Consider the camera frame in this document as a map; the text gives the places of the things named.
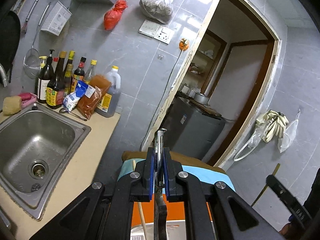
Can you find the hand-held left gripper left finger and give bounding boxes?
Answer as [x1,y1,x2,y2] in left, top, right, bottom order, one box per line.
[30,147,157,240]

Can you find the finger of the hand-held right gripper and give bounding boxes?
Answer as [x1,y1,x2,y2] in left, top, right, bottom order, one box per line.
[266,175,313,228]

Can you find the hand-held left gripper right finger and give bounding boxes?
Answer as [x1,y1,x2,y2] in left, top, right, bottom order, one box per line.
[162,147,285,240]

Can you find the white plastic utensil holder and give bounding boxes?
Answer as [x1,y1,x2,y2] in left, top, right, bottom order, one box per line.
[130,221,213,240]

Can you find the yellow thin stick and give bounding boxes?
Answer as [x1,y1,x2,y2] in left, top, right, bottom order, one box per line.
[251,164,281,207]

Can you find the striped colourful cloth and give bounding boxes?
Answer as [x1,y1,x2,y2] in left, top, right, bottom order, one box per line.
[117,151,237,240]

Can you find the grey cabinet with pot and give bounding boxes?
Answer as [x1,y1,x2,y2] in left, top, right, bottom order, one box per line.
[160,96,227,159]

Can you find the white mesh filter bag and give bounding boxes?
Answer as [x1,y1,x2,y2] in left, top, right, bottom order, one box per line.
[277,110,300,153]

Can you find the clear plastic bag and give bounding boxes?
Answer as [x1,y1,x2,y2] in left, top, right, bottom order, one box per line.
[247,122,263,148]

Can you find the cream rubber gloves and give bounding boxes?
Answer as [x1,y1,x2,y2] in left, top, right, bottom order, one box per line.
[255,109,289,143]

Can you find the wooden cutting board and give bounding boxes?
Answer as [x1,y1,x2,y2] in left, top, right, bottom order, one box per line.
[187,99,223,119]

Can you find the metal pot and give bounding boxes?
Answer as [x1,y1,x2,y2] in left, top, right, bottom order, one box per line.
[194,92,209,105]

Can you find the large dark liquid jug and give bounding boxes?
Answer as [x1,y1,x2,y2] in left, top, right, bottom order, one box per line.
[95,66,122,118]

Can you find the red chili powder bag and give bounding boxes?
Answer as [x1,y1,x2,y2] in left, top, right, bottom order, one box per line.
[76,74,112,120]

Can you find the metal spoon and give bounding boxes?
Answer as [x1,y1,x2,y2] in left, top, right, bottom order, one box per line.
[59,108,88,122]

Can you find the blue and white bag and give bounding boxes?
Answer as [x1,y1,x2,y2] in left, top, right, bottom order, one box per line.
[62,80,97,112]

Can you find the stainless steel sink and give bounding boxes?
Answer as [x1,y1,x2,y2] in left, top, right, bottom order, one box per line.
[0,102,92,221]

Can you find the clear bottle yellow cap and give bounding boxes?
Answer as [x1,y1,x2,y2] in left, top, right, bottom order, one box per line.
[84,60,98,85]

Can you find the dark bottle red label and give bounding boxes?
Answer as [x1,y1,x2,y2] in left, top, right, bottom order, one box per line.
[71,57,87,94]

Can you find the wooden shelf unit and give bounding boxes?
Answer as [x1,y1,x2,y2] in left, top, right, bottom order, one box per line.
[189,47,216,76]

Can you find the soy sauce bottle yellow label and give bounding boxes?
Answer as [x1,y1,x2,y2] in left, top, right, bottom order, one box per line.
[46,51,68,110]

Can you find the short brown yellow-capped bottle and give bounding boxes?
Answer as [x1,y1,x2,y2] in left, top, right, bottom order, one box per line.
[65,64,74,92]

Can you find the tall thin yellow-capped bottle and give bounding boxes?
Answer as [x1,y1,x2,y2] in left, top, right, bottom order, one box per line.
[64,50,76,98]

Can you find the pink soap dish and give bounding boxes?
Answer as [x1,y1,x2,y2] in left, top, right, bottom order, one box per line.
[17,92,38,109]

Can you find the beige loofah sponge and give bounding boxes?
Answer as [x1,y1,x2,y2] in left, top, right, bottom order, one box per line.
[2,95,22,116]

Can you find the red plastic bag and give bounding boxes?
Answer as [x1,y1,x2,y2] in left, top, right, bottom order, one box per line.
[104,0,128,31]

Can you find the metal mesh strainer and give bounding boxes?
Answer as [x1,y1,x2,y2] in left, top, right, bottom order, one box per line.
[24,2,52,79]

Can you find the grey plastic bag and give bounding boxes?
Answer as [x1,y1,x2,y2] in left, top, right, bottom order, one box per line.
[139,0,182,25]

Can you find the small white perforated basket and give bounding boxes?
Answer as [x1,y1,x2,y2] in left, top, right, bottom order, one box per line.
[40,1,72,36]

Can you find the black frying pan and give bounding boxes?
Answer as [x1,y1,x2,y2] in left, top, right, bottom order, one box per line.
[0,11,21,84]

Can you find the white hose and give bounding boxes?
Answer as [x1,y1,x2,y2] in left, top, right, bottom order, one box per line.
[234,135,258,162]

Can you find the grey power cable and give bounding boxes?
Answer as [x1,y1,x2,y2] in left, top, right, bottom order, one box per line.
[141,50,184,151]

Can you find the wooden door frame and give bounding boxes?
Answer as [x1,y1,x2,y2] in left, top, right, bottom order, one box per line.
[142,0,282,171]

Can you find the white wall socket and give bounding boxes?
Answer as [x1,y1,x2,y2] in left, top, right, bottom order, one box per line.
[154,26,175,45]

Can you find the white switch panel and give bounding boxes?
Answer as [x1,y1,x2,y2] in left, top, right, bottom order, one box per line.
[139,19,160,38]

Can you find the hanging metal-handled utensil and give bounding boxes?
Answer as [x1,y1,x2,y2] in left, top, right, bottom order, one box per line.
[21,0,40,34]

